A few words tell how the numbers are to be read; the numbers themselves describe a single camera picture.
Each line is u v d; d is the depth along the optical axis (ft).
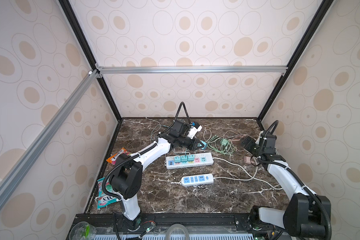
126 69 2.89
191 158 2.95
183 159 2.94
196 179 2.80
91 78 2.76
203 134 3.68
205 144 2.68
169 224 2.43
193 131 2.50
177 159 2.93
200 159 3.09
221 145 3.36
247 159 3.10
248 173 2.88
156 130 3.55
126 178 1.53
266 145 2.12
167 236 2.22
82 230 2.19
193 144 2.43
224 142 3.39
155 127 3.59
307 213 1.34
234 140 3.46
